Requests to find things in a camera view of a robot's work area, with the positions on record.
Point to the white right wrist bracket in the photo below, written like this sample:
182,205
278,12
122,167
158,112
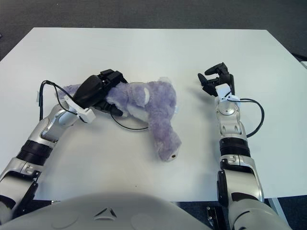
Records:
223,92

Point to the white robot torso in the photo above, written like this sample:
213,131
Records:
108,215

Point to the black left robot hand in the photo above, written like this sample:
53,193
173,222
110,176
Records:
88,91

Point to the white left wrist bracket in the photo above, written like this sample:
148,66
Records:
85,115

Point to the grey table leg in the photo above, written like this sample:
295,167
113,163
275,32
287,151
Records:
277,213

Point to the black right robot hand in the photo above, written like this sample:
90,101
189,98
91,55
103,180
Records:
225,77

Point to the purple plush bunny doll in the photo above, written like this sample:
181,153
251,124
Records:
153,103

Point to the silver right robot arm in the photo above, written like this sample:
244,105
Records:
230,134

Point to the black metal stand bracket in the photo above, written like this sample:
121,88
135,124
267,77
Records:
212,215

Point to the white plate with black rim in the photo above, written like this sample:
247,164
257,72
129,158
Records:
130,124

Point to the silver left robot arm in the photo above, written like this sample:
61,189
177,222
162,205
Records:
40,139

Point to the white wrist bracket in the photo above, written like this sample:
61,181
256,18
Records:
85,115
223,92

